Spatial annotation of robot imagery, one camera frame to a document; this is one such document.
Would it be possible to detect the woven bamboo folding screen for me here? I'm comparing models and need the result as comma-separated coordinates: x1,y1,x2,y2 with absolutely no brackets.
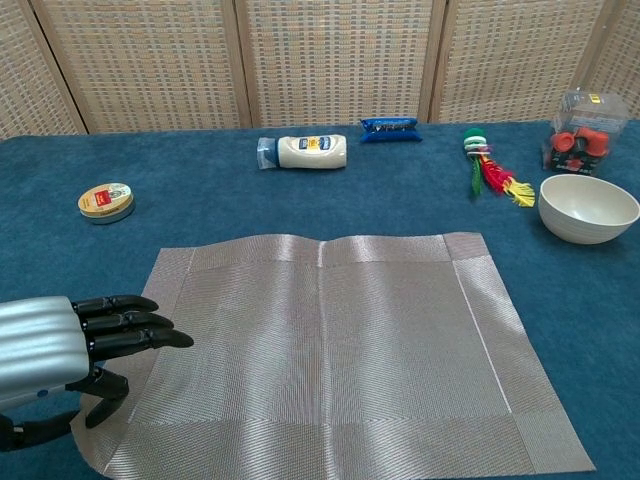
0,0,640,141

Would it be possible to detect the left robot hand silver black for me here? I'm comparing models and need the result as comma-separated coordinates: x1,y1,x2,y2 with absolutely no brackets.
0,294,195,451

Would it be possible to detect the colourful feather shuttlecock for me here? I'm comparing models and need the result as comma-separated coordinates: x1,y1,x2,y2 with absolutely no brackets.
461,128,536,209

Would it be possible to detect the clear box with red toys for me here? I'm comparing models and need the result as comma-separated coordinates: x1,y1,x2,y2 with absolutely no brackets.
541,88,630,177

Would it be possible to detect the blue snack packet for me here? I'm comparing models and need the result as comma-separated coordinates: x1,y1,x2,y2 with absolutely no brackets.
359,116,423,145

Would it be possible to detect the mayonnaise squeeze bottle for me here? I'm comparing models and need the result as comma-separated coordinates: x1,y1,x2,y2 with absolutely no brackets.
256,133,349,173

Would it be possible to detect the white bowl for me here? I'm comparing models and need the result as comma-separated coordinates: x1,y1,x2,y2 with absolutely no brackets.
538,173,640,246

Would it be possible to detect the round yellow tin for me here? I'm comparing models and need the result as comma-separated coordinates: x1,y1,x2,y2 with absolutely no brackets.
77,182,136,225

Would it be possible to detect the blue felt table cover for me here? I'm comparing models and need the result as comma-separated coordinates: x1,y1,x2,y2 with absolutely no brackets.
0,118,640,480

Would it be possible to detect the beige woven placemat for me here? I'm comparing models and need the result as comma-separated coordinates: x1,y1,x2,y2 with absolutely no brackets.
69,231,597,480

